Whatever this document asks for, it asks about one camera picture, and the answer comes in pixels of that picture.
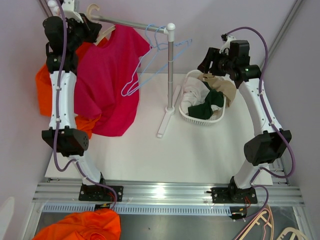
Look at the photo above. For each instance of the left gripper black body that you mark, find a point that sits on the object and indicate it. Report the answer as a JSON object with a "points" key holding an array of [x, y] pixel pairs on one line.
{"points": [[78, 32]]}

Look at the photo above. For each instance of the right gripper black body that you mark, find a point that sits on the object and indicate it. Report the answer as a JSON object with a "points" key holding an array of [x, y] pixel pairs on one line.
{"points": [[222, 64]]}

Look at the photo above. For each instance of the beige wooden hanger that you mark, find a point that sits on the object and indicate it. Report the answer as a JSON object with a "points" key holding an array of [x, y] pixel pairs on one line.
{"points": [[101, 35]]}

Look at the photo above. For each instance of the beige t shirt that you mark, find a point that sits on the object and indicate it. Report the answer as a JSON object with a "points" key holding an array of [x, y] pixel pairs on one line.
{"points": [[221, 85]]}

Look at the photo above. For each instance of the light blue wire hanger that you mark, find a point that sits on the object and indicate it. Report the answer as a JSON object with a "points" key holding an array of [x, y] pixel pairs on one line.
{"points": [[134, 84], [175, 49]]}

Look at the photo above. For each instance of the green and white t shirt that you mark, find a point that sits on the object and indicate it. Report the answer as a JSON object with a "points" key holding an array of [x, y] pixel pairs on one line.
{"points": [[199, 100]]}

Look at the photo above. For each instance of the magenta t shirt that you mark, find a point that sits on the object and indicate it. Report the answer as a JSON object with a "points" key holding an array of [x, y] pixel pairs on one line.
{"points": [[102, 72]]}

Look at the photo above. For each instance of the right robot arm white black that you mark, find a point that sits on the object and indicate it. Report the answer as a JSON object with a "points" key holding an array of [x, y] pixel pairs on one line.
{"points": [[270, 139]]}

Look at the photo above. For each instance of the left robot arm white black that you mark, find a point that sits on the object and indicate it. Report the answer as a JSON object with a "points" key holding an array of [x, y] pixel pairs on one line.
{"points": [[69, 144]]}

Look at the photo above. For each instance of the orange t shirt on hanger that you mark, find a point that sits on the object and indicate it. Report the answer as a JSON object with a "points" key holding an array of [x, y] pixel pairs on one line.
{"points": [[43, 95]]}

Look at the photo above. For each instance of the pink hanger on floor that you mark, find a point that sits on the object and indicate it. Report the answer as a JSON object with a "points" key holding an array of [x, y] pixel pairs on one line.
{"points": [[263, 219]]}

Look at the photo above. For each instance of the beige hanger on floor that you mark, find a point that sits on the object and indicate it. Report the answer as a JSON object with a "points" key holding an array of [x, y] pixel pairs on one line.
{"points": [[294, 234]]}

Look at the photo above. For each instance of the white perforated plastic basket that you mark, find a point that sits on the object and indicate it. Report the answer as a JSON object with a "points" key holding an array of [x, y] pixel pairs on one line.
{"points": [[217, 115]]}

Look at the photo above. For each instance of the metal clothes rack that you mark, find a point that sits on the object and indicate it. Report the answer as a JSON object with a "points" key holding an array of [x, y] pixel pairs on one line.
{"points": [[62, 62]]}

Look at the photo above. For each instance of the orange cloth pile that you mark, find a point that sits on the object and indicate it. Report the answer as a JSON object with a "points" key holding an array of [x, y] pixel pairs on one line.
{"points": [[102, 224]]}

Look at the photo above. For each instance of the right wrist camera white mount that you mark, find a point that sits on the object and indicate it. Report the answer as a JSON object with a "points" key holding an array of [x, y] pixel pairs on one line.
{"points": [[227, 39]]}

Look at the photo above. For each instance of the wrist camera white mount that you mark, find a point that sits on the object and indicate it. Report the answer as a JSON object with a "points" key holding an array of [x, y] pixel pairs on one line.
{"points": [[227, 39], [71, 10]]}

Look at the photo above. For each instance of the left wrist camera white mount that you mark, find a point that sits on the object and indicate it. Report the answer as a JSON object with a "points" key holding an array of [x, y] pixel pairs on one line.
{"points": [[71, 10]]}

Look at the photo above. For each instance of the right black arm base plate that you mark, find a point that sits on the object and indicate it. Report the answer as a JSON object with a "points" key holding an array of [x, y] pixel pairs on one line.
{"points": [[229, 195]]}

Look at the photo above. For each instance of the aluminium rail frame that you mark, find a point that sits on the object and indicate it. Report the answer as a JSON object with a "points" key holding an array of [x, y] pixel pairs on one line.
{"points": [[160, 193]]}

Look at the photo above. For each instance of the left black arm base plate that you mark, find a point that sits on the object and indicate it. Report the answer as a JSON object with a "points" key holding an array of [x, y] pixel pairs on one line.
{"points": [[94, 193]]}

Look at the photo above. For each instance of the slotted grey cable duct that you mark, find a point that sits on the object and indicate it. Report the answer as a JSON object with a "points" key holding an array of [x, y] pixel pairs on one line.
{"points": [[139, 209]]}

